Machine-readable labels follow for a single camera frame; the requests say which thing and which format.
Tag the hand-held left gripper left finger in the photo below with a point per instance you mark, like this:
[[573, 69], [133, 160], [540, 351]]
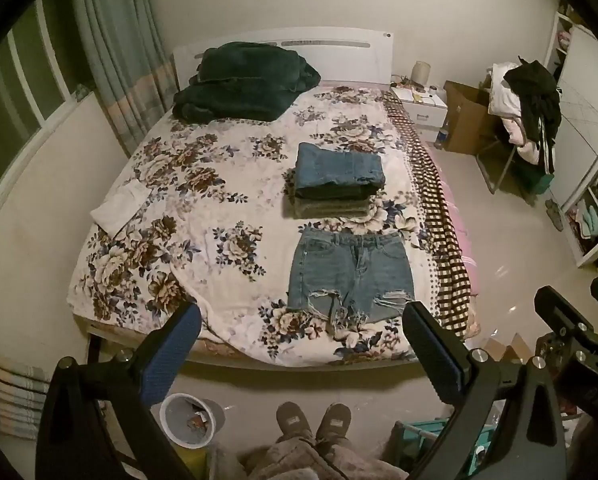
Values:
[[171, 360]]

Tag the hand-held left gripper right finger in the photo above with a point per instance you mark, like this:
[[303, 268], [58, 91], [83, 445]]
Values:
[[441, 360]]

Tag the ripped denim shorts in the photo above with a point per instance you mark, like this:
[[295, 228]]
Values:
[[351, 272]]

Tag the folded grey pants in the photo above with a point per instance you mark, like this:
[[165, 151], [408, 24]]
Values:
[[329, 207]]

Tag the trash bin with white bag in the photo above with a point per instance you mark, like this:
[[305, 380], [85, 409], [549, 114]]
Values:
[[189, 420]]

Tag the flat cardboard piece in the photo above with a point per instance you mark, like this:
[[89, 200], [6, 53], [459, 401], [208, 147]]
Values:
[[509, 350]]

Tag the teal towel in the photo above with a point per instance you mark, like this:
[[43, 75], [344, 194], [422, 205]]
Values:
[[591, 220]]

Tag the teal plastic rack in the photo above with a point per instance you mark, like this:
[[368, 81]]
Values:
[[429, 440]]

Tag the pair of dark slippers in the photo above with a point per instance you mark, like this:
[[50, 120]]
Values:
[[555, 214]]

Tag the person's right grey shoe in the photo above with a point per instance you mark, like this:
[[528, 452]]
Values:
[[333, 425]]

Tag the person's grey shoe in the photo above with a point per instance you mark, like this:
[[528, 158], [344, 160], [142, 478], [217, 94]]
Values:
[[294, 422], [333, 425]]

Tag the person's left grey shoe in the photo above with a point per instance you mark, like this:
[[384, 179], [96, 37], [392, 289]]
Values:
[[294, 422]]

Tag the metal folding chair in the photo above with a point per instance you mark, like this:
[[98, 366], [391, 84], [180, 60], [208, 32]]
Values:
[[499, 165]]

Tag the checkered bed sheet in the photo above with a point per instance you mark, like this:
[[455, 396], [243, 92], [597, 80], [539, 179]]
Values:
[[439, 200]]

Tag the white folded cloth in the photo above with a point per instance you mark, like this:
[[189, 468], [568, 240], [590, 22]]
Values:
[[121, 205]]

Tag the striped folded cloth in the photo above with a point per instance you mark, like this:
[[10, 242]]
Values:
[[9, 385]]

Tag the floral-sheet bed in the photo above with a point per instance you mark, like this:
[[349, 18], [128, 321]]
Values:
[[219, 200]]

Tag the black jacket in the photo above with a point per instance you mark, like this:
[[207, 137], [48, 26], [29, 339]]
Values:
[[541, 105]]

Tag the plastic water bottle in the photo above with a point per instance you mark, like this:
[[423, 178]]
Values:
[[444, 136]]

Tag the brown cardboard box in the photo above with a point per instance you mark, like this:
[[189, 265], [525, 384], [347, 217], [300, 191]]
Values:
[[466, 117]]

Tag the folded blue jeans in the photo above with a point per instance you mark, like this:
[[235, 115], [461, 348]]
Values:
[[339, 167]]

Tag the pile of white pink clothes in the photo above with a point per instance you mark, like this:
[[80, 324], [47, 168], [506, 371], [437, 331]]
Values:
[[504, 95]]

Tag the white nightstand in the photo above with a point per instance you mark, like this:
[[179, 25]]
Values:
[[421, 105]]

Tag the beige table lamp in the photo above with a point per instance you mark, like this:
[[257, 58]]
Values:
[[421, 73]]

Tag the dark green fleece blanket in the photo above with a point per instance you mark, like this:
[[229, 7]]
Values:
[[249, 82]]

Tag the grey striped curtain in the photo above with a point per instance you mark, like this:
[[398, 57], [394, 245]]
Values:
[[121, 55]]

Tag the white bed headboard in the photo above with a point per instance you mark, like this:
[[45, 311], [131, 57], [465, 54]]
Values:
[[339, 55]]

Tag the window with white frame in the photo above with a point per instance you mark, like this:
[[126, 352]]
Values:
[[24, 95]]

